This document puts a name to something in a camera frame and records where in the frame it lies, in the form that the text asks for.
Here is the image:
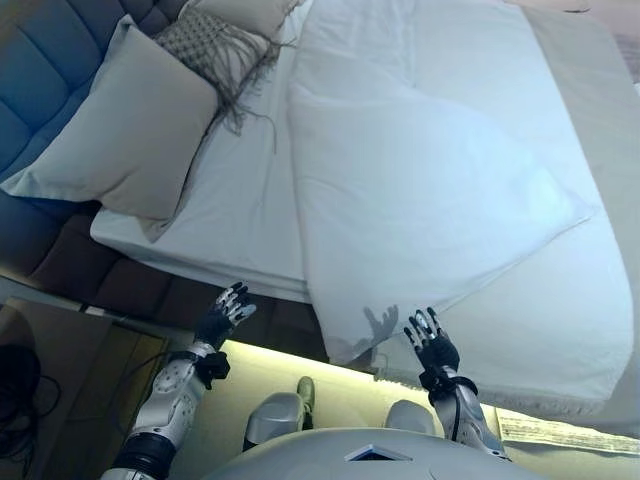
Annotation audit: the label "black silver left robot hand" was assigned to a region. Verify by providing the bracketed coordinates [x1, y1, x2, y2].
[193, 280, 257, 351]

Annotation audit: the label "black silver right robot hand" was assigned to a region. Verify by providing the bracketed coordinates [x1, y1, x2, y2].
[402, 306, 460, 374]

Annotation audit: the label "white duvet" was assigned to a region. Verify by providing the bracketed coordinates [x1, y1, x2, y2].
[287, 0, 632, 401]

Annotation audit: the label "grey robot torso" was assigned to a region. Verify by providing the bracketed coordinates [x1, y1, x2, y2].
[199, 427, 566, 480]

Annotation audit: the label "pale textured floor rug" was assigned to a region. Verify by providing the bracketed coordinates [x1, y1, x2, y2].
[494, 407, 640, 459]

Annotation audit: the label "wooden nightstand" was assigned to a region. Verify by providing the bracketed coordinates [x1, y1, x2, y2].
[0, 294, 171, 480]

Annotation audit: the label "large beige pillow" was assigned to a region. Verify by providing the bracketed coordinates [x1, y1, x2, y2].
[0, 13, 220, 245]

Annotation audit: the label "patterned fringed cushion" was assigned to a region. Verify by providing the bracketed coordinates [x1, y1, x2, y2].
[152, 8, 301, 156]

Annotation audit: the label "small beige pillow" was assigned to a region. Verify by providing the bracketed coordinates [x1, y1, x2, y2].
[174, 0, 306, 44]

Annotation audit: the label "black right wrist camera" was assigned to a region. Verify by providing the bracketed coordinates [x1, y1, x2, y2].
[417, 368, 444, 392]

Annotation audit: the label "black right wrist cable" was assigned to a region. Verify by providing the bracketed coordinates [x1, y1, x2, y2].
[447, 379, 464, 444]

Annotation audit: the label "black cables by nightstand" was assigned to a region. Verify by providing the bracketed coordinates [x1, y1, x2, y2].
[0, 342, 61, 461]

